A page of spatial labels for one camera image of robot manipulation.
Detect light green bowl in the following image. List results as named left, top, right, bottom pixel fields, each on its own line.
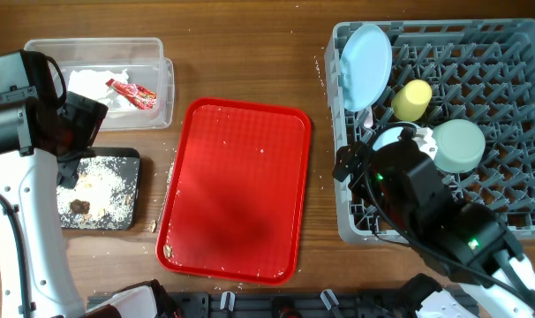
left=433, top=119, right=486, bottom=173

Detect yellow plastic cup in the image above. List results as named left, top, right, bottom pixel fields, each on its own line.
left=391, top=79, right=433, bottom=122

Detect food scraps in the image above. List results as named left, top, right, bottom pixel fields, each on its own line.
left=57, top=156, right=136, bottom=230

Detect red snack wrapper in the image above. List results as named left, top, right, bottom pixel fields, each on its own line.
left=106, top=79, right=157, bottom=110

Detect light blue dinner plate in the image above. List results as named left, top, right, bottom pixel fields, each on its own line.
left=339, top=24, right=392, bottom=112

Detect white plastic spoon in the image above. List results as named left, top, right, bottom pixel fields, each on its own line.
left=364, top=107, right=373, bottom=129

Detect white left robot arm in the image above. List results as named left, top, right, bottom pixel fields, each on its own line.
left=0, top=49, right=108, bottom=317

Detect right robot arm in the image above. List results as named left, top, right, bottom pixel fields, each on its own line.
left=333, top=124, right=535, bottom=317

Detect black waste tray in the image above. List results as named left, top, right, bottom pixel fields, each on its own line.
left=55, top=147, right=141, bottom=231

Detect clear plastic waste bin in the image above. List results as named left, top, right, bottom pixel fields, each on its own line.
left=25, top=37, right=175, bottom=131

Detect grey dishwasher rack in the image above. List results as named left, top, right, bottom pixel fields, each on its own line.
left=324, top=19, right=535, bottom=246

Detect white tissue in bin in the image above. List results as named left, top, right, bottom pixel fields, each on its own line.
left=67, top=70, right=136, bottom=111

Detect red plastic tray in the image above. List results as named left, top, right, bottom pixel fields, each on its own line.
left=155, top=97, right=312, bottom=285

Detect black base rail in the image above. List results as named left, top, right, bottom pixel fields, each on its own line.
left=169, top=289, right=396, bottom=318

